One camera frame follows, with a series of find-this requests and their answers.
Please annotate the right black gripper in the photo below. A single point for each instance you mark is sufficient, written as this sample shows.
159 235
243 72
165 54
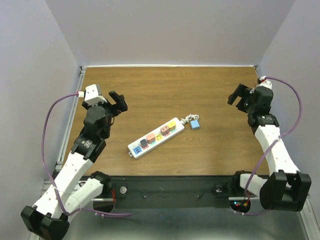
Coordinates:
241 90

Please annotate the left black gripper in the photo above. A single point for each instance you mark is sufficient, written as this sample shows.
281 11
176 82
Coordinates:
120 106

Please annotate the pink plug adapter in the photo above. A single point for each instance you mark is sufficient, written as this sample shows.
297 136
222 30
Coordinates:
150 138

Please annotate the dark grey plug adapter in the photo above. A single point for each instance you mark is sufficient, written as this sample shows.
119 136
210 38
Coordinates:
144 143

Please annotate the white power strip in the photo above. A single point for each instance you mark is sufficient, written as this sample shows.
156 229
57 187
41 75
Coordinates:
136 151

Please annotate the mauve brown plug adapter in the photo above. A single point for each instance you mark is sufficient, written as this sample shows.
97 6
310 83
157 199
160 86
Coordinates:
164 130

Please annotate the yellow plug adapter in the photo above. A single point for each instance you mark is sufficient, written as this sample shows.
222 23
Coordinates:
172 125

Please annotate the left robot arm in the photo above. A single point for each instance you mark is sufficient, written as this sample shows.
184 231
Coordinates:
50 217

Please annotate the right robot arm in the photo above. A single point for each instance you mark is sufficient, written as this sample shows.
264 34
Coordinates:
286 188

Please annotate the blue plug adapter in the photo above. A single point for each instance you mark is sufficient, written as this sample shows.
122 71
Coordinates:
194 124

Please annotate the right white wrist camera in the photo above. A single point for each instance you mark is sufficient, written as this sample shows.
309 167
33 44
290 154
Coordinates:
263 82

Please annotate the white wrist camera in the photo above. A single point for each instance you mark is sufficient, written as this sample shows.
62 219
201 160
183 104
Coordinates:
263 82
92 95

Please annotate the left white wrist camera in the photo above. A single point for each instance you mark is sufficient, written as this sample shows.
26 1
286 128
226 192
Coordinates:
92 95

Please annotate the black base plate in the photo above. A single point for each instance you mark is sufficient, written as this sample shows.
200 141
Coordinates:
169 192

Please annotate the aluminium frame rail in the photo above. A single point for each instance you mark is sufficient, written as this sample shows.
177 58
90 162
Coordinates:
286 188

